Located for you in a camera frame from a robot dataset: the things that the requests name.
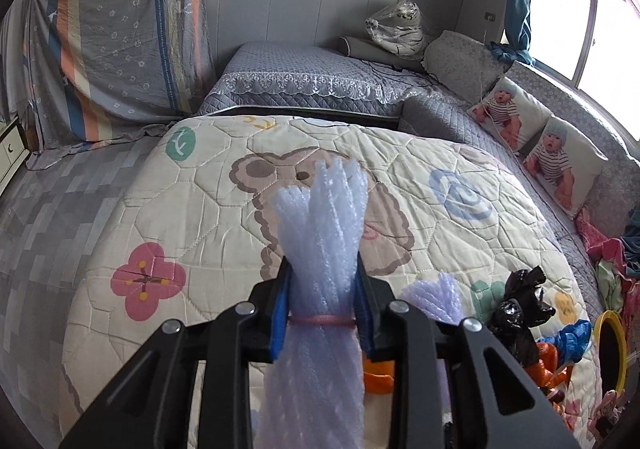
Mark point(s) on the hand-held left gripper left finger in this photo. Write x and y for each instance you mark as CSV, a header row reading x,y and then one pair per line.
x,y
279,311

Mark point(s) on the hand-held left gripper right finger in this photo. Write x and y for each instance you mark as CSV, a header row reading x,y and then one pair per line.
x,y
364,314

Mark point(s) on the large white foam net bundle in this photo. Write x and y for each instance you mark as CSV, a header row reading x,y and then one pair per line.
x,y
320,239

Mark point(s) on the yellow rimmed black bin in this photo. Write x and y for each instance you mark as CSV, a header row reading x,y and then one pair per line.
x,y
622,344

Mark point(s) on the small white foam net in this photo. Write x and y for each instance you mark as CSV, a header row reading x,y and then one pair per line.
x,y
435,296

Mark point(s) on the bear print quilt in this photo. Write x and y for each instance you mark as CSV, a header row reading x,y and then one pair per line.
x,y
200,229

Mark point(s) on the black plastic bag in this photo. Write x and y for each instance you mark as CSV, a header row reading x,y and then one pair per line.
x,y
520,314

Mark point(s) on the orange plastic bag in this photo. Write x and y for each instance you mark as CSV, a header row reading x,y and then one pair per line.
x,y
547,359

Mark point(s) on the blue plastic bag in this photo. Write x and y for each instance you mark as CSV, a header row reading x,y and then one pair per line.
x,y
575,336

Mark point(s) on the grey block pattern sheet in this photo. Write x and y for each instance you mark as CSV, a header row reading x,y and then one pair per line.
x,y
60,229

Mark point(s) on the pink floral cloth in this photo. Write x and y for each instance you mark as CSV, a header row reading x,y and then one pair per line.
x,y
595,234

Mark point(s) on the green cloth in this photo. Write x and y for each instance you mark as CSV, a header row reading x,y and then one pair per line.
x,y
607,284

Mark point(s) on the baby print pillow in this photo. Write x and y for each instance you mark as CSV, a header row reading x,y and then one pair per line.
x,y
570,164
520,109

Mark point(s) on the dark grey pillow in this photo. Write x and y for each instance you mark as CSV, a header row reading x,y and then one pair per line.
x,y
360,48

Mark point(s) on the tiger plush in plastic bag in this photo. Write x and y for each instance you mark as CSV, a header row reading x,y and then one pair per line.
x,y
400,26

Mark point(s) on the white cabinet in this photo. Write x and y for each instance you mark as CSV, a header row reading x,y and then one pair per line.
x,y
12,149

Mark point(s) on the striped hanging sheet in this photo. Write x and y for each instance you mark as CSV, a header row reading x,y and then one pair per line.
x,y
125,29

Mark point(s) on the window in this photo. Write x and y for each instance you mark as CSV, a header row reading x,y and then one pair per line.
x,y
590,29

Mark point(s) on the wall socket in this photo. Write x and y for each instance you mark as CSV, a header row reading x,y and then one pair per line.
x,y
490,17

